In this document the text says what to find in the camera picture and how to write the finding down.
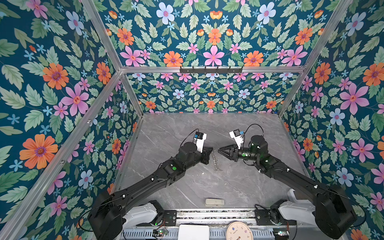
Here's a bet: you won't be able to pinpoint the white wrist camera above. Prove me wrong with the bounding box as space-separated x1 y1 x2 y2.
229 129 244 149
194 132 207 153

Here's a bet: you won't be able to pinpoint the round analog clock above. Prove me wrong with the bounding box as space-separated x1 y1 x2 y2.
226 222 254 240

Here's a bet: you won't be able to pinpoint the silver keys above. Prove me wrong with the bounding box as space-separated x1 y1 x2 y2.
213 151 220 171

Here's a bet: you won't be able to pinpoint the white box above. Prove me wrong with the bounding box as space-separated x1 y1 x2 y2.
178 225 210 240

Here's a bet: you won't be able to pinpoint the small white block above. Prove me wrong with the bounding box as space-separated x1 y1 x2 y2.
205 198 225 207

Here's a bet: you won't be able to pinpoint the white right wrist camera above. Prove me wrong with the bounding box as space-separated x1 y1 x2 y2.
229 129 244 149

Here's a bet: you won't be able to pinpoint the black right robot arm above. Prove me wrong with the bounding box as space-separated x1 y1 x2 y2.
218 135 358 239

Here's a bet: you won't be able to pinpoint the black hook rail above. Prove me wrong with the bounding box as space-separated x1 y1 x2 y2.
179 66 243 75

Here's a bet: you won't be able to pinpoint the aluminium front rail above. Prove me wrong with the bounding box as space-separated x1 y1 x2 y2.
175 208 265 226

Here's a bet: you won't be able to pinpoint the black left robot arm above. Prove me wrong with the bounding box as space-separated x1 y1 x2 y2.
88 142 214 240

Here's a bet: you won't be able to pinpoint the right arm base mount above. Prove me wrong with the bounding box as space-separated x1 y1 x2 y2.
255 189 316 226

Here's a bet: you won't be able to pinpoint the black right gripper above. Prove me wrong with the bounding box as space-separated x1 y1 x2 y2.
218 143 260 164

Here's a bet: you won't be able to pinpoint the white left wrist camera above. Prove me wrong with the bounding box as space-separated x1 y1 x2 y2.
194 132 207 153

